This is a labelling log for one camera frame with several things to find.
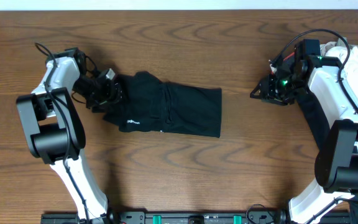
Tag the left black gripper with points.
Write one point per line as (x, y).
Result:
(108, 98)

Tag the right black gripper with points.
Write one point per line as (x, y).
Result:
(267, 93)

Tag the black t-shirt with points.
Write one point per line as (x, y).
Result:
(152, 105)

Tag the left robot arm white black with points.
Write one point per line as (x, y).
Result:
(54, 132)

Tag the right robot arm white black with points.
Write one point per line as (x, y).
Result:
(335, 168)

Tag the dark garment with red trim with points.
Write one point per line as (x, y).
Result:
(307, 101)

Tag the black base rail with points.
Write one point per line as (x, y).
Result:
(252, 215)

